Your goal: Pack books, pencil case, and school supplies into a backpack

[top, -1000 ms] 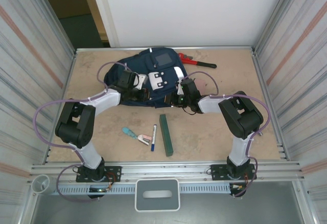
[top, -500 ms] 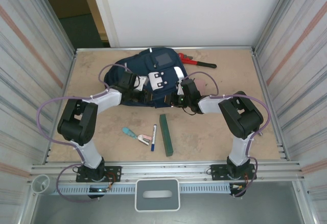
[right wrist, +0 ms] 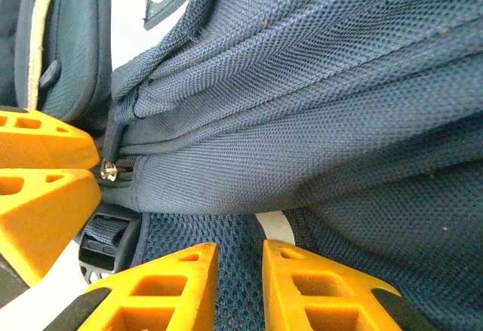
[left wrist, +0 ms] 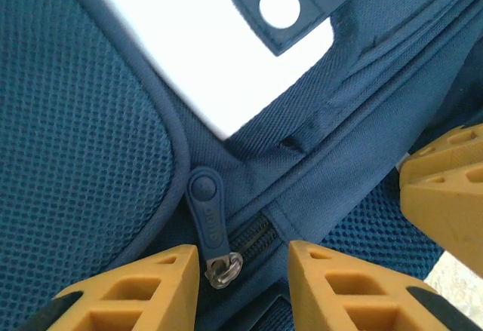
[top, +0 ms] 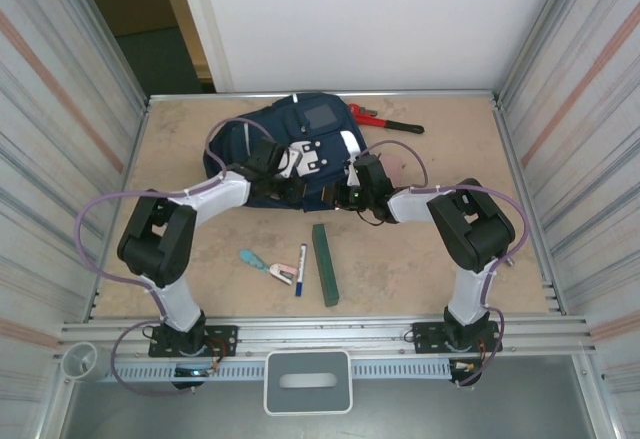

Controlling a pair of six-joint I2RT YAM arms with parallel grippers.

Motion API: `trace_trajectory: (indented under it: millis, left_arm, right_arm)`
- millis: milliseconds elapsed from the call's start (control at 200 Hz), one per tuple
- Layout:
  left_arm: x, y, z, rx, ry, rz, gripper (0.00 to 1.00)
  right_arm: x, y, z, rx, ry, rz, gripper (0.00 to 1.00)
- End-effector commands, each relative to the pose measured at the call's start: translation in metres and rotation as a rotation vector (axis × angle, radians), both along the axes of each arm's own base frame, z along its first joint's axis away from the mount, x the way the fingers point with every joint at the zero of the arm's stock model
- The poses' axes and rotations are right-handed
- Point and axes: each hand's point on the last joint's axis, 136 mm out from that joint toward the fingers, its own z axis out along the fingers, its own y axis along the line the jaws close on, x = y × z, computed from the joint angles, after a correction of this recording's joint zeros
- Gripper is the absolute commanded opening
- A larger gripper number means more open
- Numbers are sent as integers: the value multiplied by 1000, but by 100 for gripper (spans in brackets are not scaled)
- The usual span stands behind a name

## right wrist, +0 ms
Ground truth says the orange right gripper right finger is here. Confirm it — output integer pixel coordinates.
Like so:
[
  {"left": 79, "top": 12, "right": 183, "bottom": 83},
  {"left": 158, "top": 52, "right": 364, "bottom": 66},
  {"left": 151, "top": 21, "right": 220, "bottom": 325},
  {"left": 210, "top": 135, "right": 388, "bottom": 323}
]
[{"left": 263, "top": 239, "right": 441, "bottom": 331}]

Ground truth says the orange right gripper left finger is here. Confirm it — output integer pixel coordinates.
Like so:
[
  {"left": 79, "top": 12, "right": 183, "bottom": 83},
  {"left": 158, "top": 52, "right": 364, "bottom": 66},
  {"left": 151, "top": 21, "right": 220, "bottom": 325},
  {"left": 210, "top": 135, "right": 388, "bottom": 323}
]
[{"left": 44, "top": 242, "right": 219, "bottom": 331}]

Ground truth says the navy blue backpack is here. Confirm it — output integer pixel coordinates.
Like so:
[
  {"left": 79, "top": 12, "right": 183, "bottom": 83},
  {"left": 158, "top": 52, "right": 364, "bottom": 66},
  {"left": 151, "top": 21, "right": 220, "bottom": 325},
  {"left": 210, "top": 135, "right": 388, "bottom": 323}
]
[{"left": 0, "top": 0, "right": 483, "bottom": 331}]

